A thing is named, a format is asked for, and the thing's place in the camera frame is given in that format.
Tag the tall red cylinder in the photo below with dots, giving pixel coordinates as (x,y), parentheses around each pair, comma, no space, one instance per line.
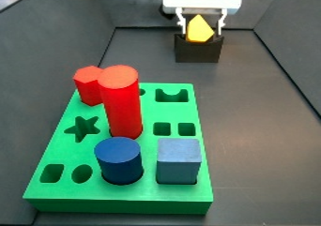
(119,91)

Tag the yellow three prong object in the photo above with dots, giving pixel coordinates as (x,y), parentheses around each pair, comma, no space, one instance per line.
(200,31)

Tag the light blue square block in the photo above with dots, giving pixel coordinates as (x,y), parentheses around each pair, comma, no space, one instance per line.
(178,161)

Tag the black curved fixture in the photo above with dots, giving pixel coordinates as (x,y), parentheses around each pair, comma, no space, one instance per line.
(197,52)

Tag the dark blue cylinder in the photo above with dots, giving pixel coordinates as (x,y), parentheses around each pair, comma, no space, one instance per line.
(118,155)

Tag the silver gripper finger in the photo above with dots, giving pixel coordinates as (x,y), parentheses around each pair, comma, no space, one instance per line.
(181,20)
(221,22)

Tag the red hexagonal prism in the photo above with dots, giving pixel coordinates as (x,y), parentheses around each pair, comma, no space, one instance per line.
(86,82)

